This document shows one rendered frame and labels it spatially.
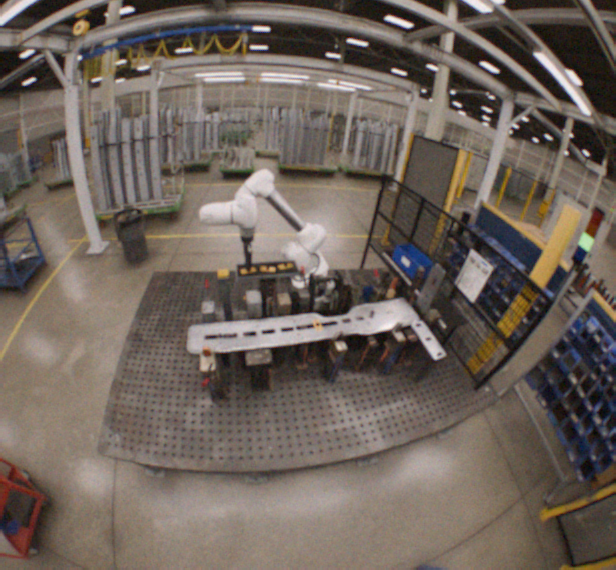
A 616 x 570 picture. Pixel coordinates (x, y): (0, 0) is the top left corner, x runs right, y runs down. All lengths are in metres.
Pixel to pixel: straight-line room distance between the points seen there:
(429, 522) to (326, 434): 1.33
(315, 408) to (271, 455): 0.36
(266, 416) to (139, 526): 1.46
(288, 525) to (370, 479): 0.70
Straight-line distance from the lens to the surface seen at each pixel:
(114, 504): 2.40
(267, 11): 3.66
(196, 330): 1.40
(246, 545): 2.09
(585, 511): 3.07
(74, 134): 4.36
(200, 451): 1.42
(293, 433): 1.40
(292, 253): 1.90
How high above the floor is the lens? 2.05
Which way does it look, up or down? 34 degrees down
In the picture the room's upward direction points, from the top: 8 degrees clockwise
